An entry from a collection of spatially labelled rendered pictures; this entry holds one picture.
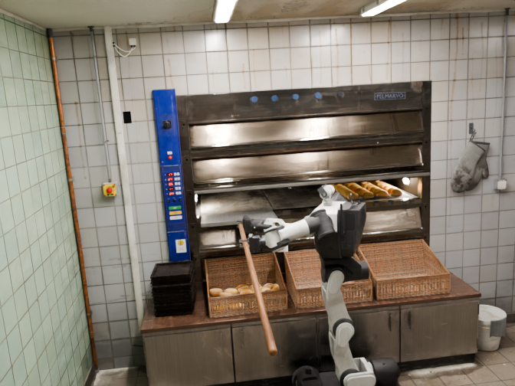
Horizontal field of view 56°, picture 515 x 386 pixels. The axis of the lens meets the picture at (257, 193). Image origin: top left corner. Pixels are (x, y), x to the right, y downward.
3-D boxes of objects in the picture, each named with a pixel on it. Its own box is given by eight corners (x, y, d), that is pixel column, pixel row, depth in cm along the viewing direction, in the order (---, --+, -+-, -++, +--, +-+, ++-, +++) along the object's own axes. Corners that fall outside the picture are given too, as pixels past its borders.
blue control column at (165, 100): (186, 276, 577) (168, 92, 534) (199, 275, 579) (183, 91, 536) (179, 363, 389) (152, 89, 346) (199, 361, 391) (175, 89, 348)
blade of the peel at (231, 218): (277, 220, 348) (277, 217, 348) (201, 227, 343) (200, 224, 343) (271, 209, 383) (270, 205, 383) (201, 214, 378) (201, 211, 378)
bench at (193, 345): (155, 364, 390) (148, 296, 378) (442, 331, 415) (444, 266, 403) (149, 407, 335) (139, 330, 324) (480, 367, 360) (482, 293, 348)
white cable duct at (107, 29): (139, 331, 383) (103, 26, 337) (145, 330, 384) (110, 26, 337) (139, 332, 381) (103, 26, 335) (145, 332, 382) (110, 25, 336)
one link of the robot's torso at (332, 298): (349, 326, 315) (340, 260, 306) (358, 339, 298) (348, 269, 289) (327, 331, 314) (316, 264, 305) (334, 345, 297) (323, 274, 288)
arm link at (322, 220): (309, 240, 271) (332, 232, 273) (312, 237, 263) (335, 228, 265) (302, 221, 274) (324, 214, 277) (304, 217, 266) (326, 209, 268)
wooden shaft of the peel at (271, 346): (277, 357, 170) (277, 349, 170) (269, 358, 170) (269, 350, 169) (242, 227, 337) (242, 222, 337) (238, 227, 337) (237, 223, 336)
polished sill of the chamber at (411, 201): (196, 220, 377) (196, 216, 377) (418, 201, 396) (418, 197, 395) (196, 223, 371) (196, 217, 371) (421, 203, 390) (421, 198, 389)
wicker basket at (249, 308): (206, 292, 381) (203, 258, 376) (277, 284, 388) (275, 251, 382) (208, 319, 334) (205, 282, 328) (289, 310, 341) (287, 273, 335)
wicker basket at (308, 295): (283, 284, 387) (282, 251, 382) (352, 277, 393) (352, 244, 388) (296, 310, 340) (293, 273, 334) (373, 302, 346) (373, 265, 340)
